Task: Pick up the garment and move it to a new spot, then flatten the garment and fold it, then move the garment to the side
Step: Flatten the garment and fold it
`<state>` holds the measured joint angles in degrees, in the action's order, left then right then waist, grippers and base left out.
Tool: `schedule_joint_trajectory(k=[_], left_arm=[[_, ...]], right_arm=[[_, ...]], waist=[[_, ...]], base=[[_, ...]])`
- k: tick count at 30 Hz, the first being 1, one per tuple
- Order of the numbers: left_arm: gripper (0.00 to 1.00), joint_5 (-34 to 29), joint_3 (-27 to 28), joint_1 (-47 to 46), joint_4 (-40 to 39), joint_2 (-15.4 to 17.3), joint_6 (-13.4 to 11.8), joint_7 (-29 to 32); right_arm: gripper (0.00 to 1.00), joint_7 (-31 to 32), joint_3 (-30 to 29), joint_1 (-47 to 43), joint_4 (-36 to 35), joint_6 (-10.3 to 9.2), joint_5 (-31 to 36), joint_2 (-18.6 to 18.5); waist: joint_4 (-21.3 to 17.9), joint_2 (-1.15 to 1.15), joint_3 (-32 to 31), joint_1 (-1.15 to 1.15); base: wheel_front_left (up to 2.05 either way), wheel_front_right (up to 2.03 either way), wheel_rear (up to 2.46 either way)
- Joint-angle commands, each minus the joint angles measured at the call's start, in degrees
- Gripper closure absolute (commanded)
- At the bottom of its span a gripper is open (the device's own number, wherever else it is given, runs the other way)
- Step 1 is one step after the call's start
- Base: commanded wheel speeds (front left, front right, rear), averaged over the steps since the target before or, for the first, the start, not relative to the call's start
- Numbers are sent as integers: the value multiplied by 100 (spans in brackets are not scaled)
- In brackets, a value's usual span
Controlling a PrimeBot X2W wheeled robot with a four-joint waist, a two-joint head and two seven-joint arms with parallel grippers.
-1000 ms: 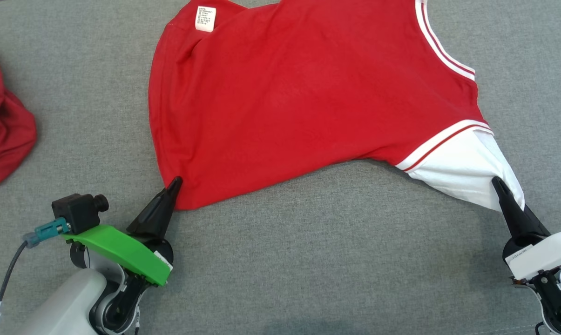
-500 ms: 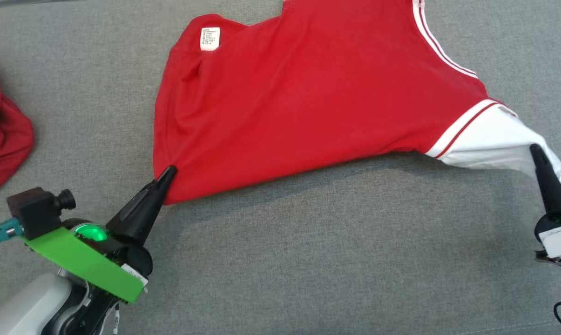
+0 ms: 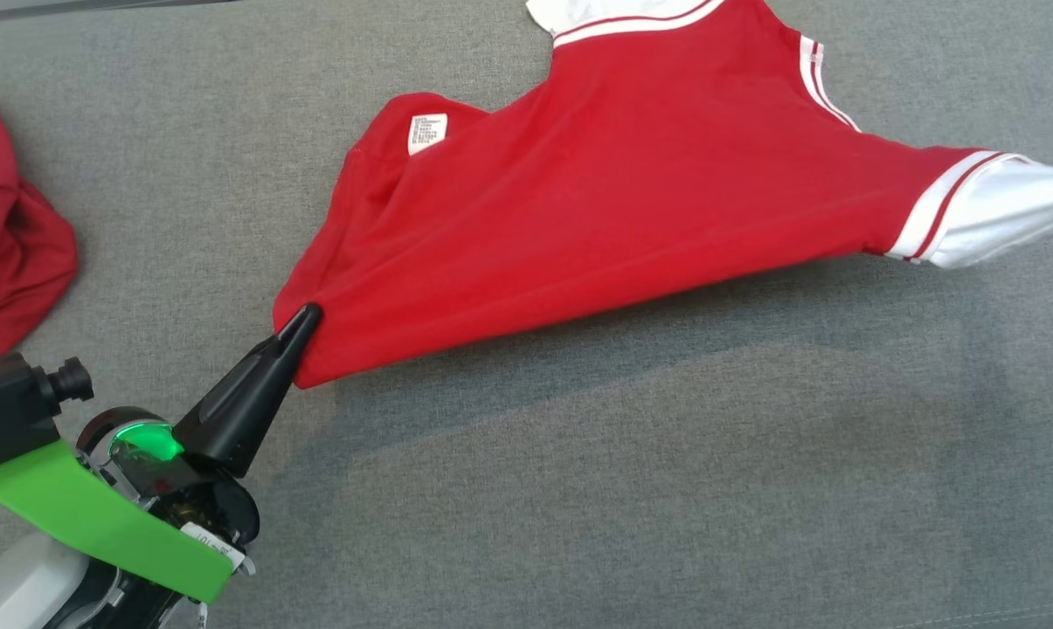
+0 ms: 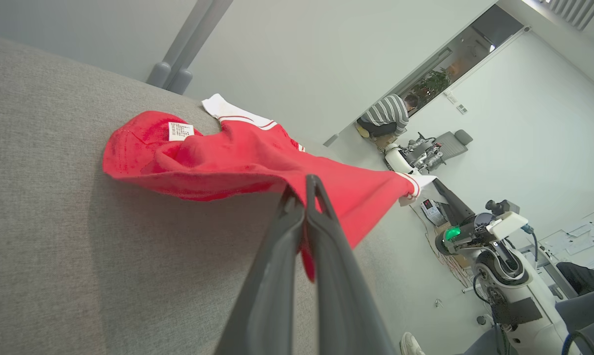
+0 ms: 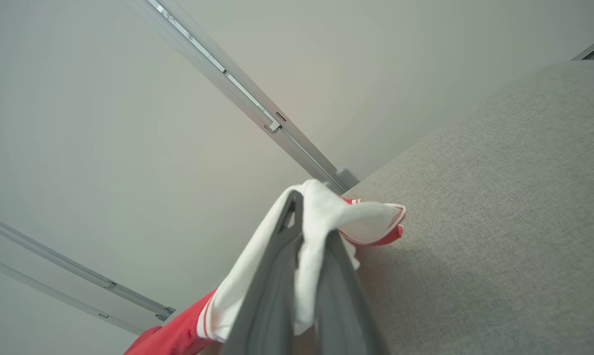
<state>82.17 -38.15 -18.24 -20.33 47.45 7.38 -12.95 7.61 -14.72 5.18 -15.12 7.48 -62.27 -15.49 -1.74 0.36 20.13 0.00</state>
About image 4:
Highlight grey office chair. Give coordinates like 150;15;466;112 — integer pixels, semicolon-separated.
432;129;474;162

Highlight grey box with red display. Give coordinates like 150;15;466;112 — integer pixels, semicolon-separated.
420;198;446;227

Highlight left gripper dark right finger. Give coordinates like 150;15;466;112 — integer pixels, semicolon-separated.
305;174;397;355

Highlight green potted plant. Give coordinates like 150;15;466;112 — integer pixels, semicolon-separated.
413;68;451;102

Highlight red shirt white striped sleeves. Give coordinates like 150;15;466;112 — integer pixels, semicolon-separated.
102;94;438;283

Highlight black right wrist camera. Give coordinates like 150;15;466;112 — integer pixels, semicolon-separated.
485;199;521;217

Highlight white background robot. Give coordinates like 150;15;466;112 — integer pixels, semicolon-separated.
384;132;448;176

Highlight white paper sheets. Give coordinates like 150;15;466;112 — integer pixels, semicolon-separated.
541;219;594;257

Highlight white robot with green light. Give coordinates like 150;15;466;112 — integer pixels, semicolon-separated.
400;261;594;355

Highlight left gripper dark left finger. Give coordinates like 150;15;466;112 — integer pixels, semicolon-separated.
215;185;306;355

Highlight person in striped shirt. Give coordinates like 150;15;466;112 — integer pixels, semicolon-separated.
357;93;420;140

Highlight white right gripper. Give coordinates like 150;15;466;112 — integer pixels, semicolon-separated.
432;178;530;257

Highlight teal plug right camera cable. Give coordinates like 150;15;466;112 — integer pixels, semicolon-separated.
521;224;541;262

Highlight ceiling air vent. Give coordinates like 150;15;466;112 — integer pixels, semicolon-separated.
538;0;594;31

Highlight tangled floor cables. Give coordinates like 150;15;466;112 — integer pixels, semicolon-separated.
437;247;472;289

